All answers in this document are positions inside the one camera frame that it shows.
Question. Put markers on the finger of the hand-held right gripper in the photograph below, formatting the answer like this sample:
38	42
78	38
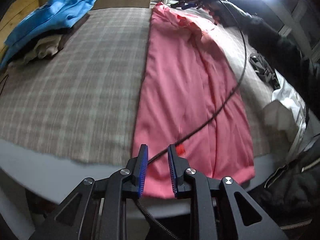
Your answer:
188	5

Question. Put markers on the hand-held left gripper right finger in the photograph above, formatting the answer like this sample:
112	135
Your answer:
172	172

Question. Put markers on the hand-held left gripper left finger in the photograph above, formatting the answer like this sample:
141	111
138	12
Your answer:
142	170

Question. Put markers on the pink shirt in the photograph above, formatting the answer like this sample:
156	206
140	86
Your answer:
180	80

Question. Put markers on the person's right forearm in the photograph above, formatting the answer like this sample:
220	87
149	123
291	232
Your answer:
265	35

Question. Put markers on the dark grey garment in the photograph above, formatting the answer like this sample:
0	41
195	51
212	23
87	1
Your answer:
265	67

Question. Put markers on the plaid blanket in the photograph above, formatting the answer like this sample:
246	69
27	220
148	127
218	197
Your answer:
75	92

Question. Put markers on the dark folded garment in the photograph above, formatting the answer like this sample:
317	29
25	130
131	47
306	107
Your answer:
75	27

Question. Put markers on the black jacket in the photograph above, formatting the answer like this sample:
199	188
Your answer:
295	180

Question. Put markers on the white garment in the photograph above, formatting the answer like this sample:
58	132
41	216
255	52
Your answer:
285	105

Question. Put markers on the blue garment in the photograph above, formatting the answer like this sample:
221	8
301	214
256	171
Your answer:
57	12

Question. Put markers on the beige folded garment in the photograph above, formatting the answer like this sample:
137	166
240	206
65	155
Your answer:
45	47

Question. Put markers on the pine wooden board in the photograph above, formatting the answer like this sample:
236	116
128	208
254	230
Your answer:
17	12

